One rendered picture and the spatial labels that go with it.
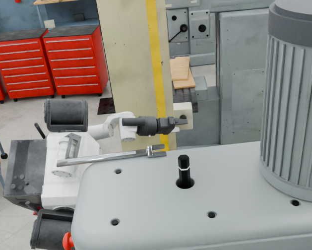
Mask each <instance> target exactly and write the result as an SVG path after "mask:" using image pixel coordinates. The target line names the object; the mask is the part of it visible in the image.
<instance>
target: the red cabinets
mask: <svg viewBox="0 0 312 250"><path fill-rule="evenodd" d="M108 80H109V78H108V73H107V67H106V61H105V56H104V50H103V44H102V39H101V33H100V27H99V24H95V25H82V26H69V27H56V28H53V29H52V30H51V31H50V32H49V31H48V28H40V29H30V30H20V31H10V32H2V33H1V34H0V103H1V104H3V103H4V101H3V100H4V99H5V97H6V95H7V94H8V95H9V98H10V99H13V100H14V101H15V102H17V98H24V97H35V96H45V95H50V96H51V98H54V94H55V93H56V91H57V93H58V95H61V96H62V98H65V95H71V94H92V93H98V95H99V96H102V93H103V91H104V89H105V87H106V86H107V83H108Z"/></svg>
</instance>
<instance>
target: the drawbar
mask: <svg viewBox="0 0 312 250"><path fill-rule="evenodd" d="M178 166H179V167H180V168H181V169H187V168H188V167H189V157H188V156H187V155H186V154H184V155H180V156H179V157H178ZM179 178H180V188H182V189H188V188H191V184H190V167H189V168H188V170H180V169H179Z"/></svg>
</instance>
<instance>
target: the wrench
mask: <svg viewBox="0 0 312 250"><path fill-rule="evenodd" d="M146 148H147V149H140V150H133V151H125V152H117V153H110V154H102V155H94V156H87V157H79V158H71V159H63V160H58V161H57V164H56V166H57V167H64V166H72V165H80V164H87V163H95V162H103V161H110V160H118V159H125V158H133V157H140V156H148V158H152V157H153V158H156V157H163V156H167V155H166V151H161V152H152V150H158V149H164V148H165V144H157V145H152V146H147V147H146Z"/></svg>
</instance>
